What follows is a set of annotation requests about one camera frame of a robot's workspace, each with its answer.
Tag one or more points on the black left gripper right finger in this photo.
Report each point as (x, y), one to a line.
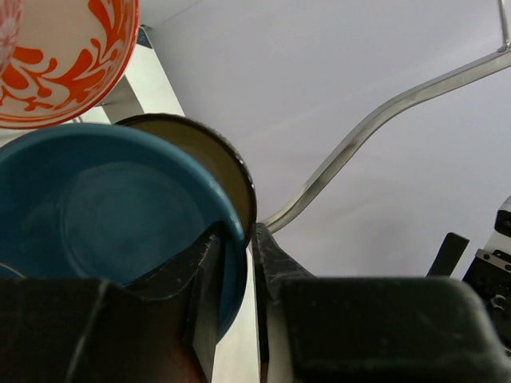
(286, 319)

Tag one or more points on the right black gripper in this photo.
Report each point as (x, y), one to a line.
(488, 273)

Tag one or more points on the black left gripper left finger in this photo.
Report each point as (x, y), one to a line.
(183, 294)

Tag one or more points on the brown bowl dark patterned rim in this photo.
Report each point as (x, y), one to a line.
(213, 151)

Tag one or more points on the blue ceramic bowl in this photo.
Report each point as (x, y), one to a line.
(103, 201)

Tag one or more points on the orange floral white bowl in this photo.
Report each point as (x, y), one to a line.
(69, 56)

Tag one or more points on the stainless steel dish rack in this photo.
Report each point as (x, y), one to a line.
(285, 81)

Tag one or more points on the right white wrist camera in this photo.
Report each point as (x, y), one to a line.
(500, 238)

